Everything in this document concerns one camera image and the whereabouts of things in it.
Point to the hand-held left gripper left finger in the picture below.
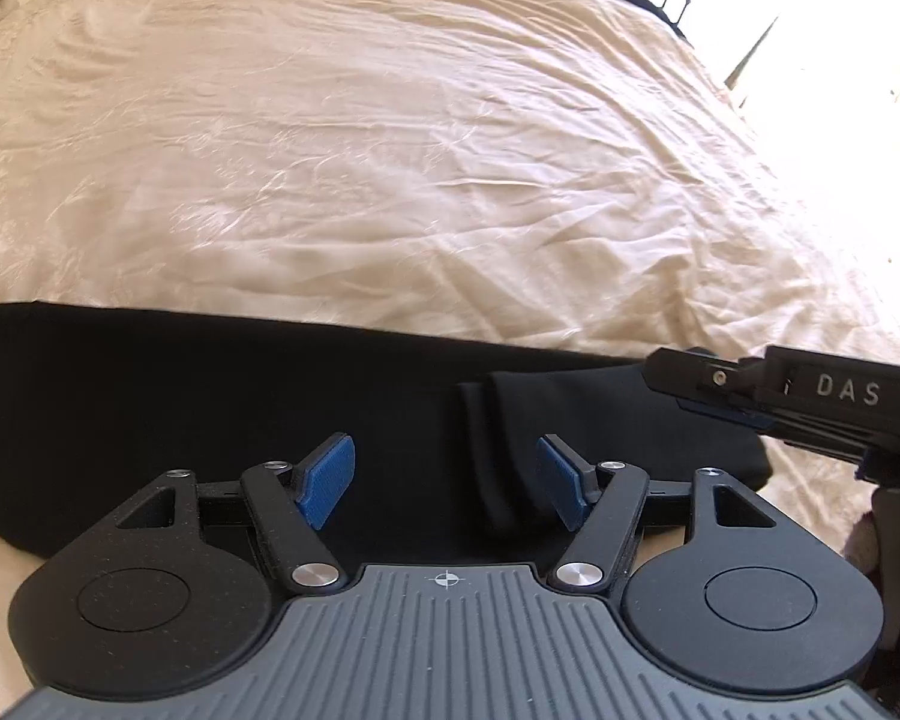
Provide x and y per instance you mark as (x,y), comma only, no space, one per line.
(328,476)

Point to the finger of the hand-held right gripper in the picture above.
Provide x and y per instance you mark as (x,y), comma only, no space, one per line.
(701,379)

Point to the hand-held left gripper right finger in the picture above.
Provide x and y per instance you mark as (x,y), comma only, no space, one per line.
(562,481)

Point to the black pants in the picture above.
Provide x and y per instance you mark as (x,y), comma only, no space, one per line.
(195,405)

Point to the cream embroidered bedspread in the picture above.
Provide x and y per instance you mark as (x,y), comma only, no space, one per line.
(390,150)

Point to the pale curtain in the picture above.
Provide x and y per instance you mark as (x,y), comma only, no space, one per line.
(776,7)

